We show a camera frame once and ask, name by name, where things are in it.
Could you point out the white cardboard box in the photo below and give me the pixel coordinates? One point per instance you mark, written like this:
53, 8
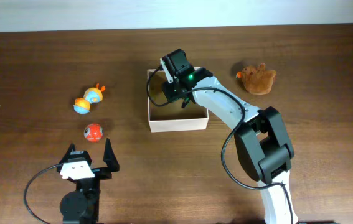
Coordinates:
173, 117

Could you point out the orange blue duck toy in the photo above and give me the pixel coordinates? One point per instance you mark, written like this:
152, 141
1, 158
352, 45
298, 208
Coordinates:
91, 96

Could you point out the brown plush toy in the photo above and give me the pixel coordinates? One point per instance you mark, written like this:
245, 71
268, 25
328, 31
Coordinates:
257, 80

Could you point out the red ball toy with eye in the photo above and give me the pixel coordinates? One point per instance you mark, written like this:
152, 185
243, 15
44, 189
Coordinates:
93, 132

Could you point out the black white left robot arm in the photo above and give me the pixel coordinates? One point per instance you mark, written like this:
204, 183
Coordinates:
81, 206

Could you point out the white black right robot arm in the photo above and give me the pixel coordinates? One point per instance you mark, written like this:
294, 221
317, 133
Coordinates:
263, 146

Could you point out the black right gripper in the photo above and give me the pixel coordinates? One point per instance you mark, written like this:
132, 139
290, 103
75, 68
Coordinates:
169, 95

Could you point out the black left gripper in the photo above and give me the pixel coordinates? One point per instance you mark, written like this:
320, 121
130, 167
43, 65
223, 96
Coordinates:
110, 160

